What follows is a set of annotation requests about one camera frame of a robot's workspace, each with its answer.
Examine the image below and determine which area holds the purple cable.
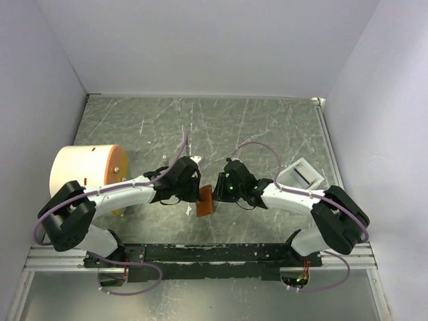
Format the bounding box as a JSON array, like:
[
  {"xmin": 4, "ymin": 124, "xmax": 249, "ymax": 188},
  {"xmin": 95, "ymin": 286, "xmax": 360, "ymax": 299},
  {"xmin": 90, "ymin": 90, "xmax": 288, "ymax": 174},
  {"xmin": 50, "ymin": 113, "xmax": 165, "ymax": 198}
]
[
  {"xmin": 229, "ymin": 142, "xmax": 370, "ymax": 243},
  {"xmin": 31, "ymin": 132, "xmax": 191, "ymax": 247}
]

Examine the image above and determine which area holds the brown leather card holder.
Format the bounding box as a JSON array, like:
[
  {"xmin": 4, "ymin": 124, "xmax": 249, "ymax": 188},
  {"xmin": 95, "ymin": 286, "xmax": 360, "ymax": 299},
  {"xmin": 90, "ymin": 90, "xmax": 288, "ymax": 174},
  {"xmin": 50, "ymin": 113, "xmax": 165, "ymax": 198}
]
[{"xmin": 196, "ymin": 185, "xmax": 215, "ymax": 217}]

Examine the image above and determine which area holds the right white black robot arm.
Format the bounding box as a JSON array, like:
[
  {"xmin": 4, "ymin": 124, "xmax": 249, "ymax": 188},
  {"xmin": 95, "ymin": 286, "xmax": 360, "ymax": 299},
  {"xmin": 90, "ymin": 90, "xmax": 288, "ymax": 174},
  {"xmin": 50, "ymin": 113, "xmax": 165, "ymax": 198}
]
[{"xmin": 213, "ymin": 158, "xmax": 370, "ymax": 266}]

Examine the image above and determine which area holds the aluminium rail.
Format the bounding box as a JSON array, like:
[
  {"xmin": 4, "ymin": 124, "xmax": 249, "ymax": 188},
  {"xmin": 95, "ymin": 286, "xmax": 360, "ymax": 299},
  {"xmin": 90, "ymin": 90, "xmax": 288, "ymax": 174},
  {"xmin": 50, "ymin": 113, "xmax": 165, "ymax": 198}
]
[
  {"xmin": 24, "ymin": 243, "xmax": 377, "ymax": 272},
  {"xmin": 310, "ymin": 96, "xmax": 362, "ymax": 243}
]

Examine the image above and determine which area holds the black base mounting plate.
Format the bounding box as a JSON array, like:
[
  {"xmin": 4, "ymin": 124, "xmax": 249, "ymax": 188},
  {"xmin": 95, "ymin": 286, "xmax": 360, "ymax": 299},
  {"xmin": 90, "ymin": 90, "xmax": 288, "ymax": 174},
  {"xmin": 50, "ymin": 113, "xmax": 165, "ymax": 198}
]
[{"xmin": 84, "ymin": 243, "xmax": 322, "ymax": 283}]

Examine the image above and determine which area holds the white card tray box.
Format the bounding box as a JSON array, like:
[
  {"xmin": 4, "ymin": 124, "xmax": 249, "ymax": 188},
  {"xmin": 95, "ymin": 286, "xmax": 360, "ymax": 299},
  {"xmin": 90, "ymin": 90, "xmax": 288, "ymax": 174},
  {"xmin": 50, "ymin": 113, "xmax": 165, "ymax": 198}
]
[{"xmin": 277, "ymin": 158, "xmax": 324, "ymax": 190}]

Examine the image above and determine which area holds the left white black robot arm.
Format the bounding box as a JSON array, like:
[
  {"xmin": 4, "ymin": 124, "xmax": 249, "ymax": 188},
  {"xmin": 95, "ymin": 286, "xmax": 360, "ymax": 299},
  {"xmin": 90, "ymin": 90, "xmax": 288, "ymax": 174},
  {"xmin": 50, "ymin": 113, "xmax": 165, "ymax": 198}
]
[{"xmin": 37, "ymin": 156, "xmax": 202, "ymax": 267}]

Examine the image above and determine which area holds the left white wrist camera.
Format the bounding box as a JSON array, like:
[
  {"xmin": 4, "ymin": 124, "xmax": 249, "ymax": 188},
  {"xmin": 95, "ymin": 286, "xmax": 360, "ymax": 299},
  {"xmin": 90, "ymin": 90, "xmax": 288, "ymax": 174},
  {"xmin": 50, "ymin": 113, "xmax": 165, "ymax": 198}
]
[{"xmin": 190, "ymin": 156, "xmax": 204, "ymax": 166}]

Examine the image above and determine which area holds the white orange cylinder drum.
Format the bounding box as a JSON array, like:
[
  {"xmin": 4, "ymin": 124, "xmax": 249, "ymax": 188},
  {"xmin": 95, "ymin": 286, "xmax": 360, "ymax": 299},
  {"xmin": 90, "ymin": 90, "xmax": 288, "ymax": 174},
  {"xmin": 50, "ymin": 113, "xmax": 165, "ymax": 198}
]
[{"xmin": 49, "ymin": 144, "xmax": 130, "ymax": 196}]

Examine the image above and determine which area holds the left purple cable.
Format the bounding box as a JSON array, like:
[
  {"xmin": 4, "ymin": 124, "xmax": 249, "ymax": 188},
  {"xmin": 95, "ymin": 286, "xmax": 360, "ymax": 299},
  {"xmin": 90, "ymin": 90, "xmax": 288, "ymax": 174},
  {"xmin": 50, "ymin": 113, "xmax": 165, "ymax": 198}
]
[{"xmin": 31, "ymin": 132, "xmax": 191, "ymax": 247}]

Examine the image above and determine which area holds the aluminium right side rail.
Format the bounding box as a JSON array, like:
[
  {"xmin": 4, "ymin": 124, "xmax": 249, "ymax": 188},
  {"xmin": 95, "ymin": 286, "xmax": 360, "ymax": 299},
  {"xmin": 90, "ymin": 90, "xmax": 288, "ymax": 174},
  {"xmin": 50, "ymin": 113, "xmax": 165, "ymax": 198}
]
[{"xmin": 310, "ymin": 96, "xmax": 362, "ymax": 243}]

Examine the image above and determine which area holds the aluminium front rail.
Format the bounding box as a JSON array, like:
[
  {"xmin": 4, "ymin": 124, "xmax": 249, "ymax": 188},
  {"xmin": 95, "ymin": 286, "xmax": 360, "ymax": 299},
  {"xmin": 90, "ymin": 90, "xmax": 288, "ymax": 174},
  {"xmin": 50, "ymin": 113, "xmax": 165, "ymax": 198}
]
[{"xmin": 24, "ymin": 243, "xmax": 377, "ymax": 272}]

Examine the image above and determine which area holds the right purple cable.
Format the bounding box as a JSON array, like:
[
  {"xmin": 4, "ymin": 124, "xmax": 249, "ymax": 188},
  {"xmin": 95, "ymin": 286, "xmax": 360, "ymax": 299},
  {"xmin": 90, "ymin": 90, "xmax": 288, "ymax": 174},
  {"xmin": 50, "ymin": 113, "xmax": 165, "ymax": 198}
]
[{"xmin": 229, "ymin": 142, "xmax": 370, "ymax": 243}]

